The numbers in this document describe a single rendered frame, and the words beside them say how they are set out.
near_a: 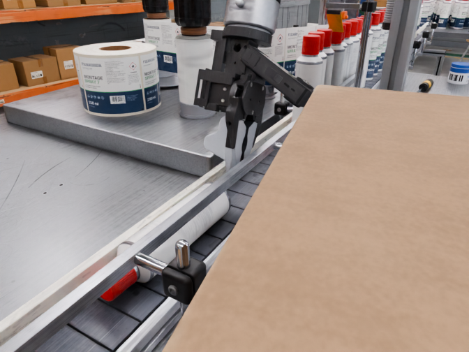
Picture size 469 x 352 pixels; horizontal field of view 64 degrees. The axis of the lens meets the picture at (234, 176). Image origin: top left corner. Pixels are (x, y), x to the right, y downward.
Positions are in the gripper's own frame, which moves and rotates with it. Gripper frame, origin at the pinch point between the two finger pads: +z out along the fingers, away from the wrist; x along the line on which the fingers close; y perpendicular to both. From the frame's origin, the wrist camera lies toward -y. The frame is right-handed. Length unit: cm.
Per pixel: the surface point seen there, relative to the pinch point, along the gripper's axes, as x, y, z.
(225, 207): 6.0, -2.3, 4.1
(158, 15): -45, 58, -33
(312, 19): -819, 285, -235
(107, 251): 20.6, 3.8, 8.5
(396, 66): -35.1, -14.2, -23.2
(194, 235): 12.6, -2.1, 6.7
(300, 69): -21.2, 0.9, -18.5
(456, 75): -113, -26, -35
